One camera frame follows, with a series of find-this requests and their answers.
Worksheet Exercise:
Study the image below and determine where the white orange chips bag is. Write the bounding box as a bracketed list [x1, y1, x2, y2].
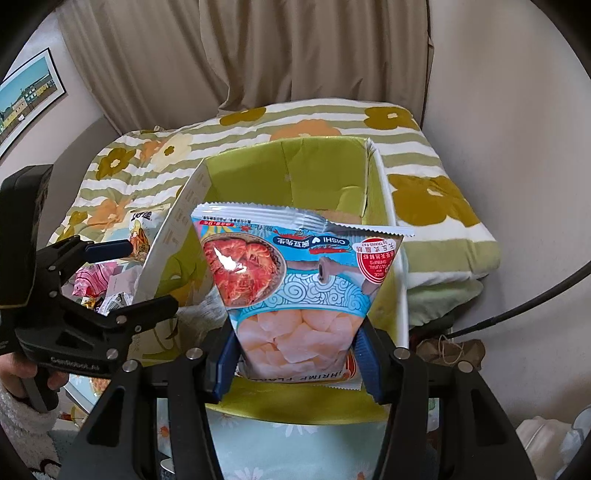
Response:
[102, 208, 166, 264]

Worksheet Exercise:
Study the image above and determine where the grey headboard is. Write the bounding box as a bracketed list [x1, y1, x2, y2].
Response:
[37, 116, 118, 248]

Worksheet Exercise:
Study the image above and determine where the daisy print tablecloth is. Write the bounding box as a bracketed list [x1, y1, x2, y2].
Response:
[64, 373, 440, 480]

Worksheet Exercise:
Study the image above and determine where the yellow-green cardboard box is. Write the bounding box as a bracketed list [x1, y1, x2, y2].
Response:
[134, 137, 411, 425]

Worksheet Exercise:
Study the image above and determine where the beige curtain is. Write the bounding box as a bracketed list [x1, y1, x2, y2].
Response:
[56, 1, 433, 132]

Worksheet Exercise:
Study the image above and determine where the white shrimp chips bag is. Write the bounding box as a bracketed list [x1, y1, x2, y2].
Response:
[191, 203, 414, 384]

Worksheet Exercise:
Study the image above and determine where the floral striped quilt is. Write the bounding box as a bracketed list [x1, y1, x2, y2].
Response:
[51, 98, 501, 323]

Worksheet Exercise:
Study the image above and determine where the person left hand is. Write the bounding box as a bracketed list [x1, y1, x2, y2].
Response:
[0, 353, 69, 399]

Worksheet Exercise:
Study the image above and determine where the pink snack packet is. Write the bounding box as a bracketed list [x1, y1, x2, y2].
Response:
[72, 261, 119, 298]

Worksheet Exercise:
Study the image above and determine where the framed houses picture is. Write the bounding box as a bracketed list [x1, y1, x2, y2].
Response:
[0, 48, 66, 156]

